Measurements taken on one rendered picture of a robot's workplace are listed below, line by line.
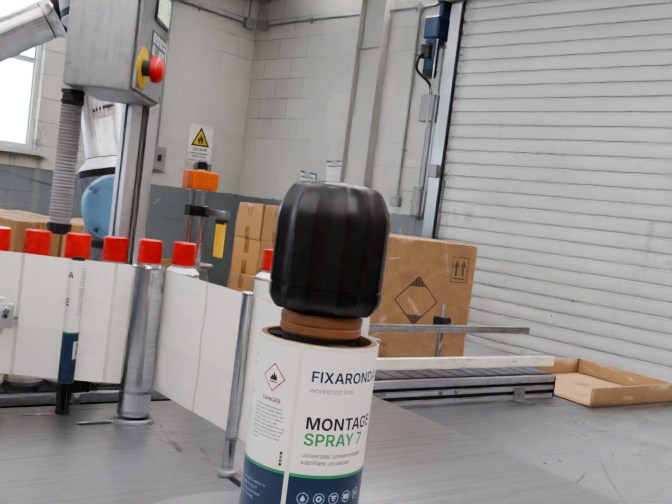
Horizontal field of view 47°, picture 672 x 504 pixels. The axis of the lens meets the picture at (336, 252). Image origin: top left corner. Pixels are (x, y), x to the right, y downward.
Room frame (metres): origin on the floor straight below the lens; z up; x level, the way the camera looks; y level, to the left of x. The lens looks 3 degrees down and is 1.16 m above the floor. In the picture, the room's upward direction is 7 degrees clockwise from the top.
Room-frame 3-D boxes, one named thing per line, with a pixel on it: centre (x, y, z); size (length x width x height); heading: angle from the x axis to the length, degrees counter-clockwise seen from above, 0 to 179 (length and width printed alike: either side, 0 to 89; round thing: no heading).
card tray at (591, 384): (1.73, -0.59, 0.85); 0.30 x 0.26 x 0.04; 126
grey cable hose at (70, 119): (1.13, 0.41, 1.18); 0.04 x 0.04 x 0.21
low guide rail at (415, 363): (1.28, -0.04, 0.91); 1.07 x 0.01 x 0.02; 126
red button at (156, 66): (1.10, 0.29, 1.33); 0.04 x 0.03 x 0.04; 1
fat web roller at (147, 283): (0.91, 0.22, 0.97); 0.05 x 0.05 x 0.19
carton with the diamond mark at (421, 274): (1.80, -0.13, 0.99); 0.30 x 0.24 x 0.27; 115
